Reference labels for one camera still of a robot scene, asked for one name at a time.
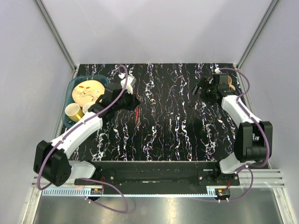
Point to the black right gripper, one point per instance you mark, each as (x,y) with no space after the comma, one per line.
(206,84)

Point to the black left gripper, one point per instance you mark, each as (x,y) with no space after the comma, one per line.
(134,102)

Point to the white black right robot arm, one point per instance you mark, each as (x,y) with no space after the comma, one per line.
(253,142)

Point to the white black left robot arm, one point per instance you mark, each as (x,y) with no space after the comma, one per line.
(52,158)

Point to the beige ceramic cup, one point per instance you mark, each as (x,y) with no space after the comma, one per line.
(231,86)

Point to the cream floral plate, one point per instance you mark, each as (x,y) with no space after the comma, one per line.
(87,91)

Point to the yellow mug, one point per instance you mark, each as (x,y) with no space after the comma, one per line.
(74,112)
(86,107)

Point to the teal plastic bin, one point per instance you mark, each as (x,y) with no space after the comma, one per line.
(74,82)

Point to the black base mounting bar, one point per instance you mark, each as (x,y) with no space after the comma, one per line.
(179,178)

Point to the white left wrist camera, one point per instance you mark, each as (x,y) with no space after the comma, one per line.
(127,81)

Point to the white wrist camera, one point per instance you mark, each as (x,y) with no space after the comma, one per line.
(216,77)
(127,81)

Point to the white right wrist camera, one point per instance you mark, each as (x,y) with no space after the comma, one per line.
(216,77)

